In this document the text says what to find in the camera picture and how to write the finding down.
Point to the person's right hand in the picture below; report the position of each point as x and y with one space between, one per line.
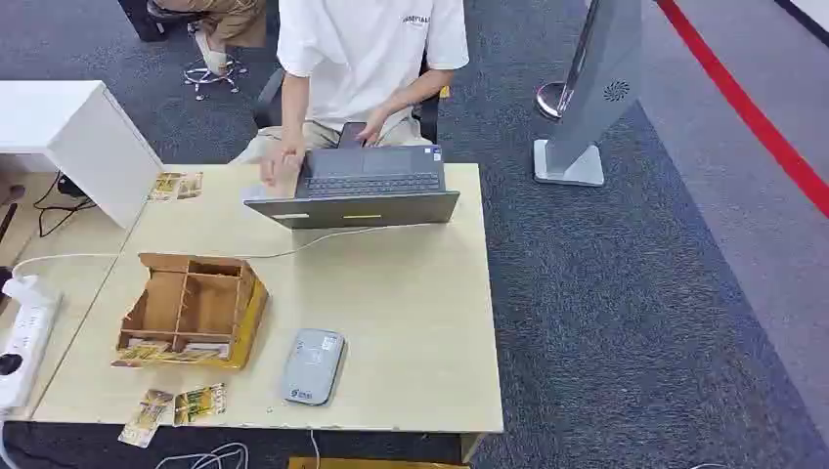
283 165

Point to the person's left hand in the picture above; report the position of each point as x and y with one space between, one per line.
374 128

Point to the dark smartphone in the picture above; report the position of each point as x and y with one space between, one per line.
351 136

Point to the grey laptop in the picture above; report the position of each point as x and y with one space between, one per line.
369 178

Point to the person in white shirt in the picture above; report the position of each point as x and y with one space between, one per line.
362 58

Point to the cards with yellow print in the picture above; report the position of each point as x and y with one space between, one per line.
171 351
176 186

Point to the chrome chair base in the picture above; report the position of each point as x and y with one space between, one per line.
214 77

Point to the person in tan trousers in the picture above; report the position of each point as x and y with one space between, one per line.
226 22

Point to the wooden card box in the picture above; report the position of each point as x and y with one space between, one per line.
194 307

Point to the chrome stanchion base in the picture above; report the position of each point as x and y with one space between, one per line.
549 100

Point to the grey card reader device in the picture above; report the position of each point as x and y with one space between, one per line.
313 367

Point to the white cabinet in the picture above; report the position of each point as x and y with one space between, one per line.
78 129

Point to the grey kiosk stand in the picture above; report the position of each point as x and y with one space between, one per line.
599 84

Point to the card with yellow print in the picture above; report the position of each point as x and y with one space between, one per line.
147 419
199 404

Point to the yellow board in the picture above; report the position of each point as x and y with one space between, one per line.
375 463

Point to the white power strip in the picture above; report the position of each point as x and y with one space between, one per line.
26 343

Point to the black plug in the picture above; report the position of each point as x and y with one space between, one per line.
10 364

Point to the red floor tape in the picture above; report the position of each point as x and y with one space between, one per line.
745 107

